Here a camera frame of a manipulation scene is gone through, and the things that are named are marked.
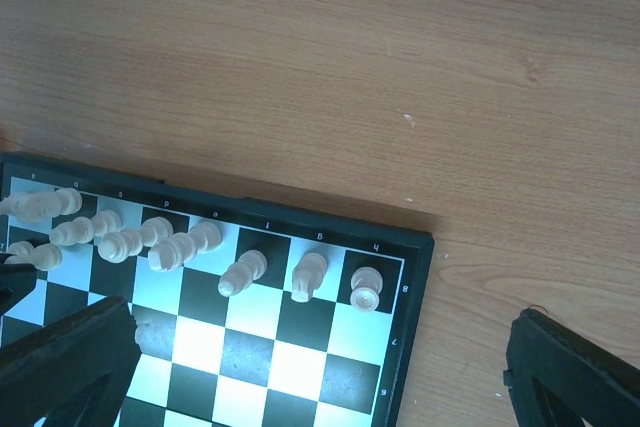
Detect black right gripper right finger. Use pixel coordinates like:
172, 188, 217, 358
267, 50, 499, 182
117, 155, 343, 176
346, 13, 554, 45
503, 309, 639, 426

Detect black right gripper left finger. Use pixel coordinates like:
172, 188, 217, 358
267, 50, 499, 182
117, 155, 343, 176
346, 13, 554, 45
1, 296, 141, 426

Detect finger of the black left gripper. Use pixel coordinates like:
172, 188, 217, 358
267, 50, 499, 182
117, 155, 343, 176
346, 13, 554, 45
0, 252, 37, 316

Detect light wooden pawn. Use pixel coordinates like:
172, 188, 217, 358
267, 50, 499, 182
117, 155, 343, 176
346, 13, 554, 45
7, 241, 35, 261
30, 244, 62, 271

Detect light wooden knight piece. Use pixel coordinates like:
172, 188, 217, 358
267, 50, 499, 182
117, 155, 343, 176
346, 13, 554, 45
1, 188, 83, 223

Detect light wooden chess piece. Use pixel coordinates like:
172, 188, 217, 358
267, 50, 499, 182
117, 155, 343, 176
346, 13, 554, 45
350, 266, 384, 312
218, 249, 268, 297
147, 222, 222, 272
98, 216, 174, 263
49, 210, 123, 246
291, 252, 328, 303

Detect black and grey chessboard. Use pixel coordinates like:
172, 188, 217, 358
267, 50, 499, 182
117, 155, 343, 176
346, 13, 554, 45
1, 153, 434, 426

